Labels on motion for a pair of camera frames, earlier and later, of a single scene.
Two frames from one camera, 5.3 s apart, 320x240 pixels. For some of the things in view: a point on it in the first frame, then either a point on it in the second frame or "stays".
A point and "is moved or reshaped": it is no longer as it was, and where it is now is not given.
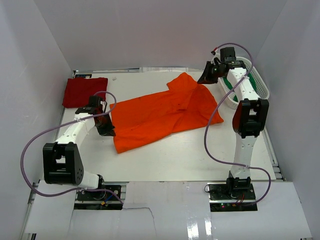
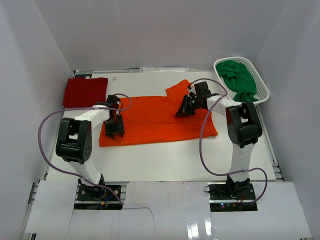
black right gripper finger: x=206 y=76 → x=186 y=108
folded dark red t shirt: x=77 y=91 stays
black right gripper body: x=216 y=72 → x=197 y=103
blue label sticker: x=87 y=76 stays
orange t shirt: x=186 y=104 is moved or reshaped
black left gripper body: x=103 y=116 → x=116 y=122
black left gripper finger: x=107 y=128 → x=122 y=131
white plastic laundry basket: x=263 y=91 stays
